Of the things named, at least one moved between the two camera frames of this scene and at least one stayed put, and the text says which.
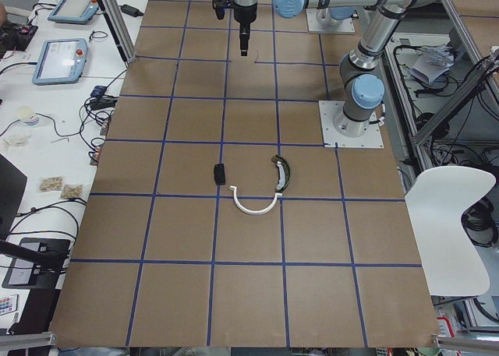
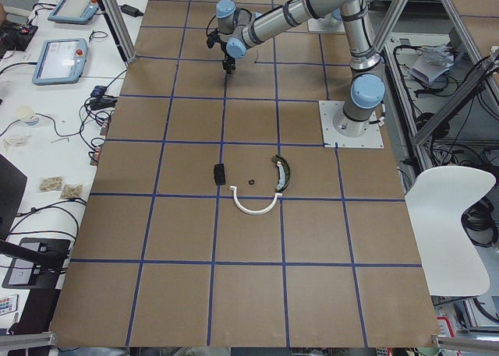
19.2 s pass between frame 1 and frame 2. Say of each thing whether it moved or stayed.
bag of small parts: stayed
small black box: stayed
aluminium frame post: stayed
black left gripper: moved
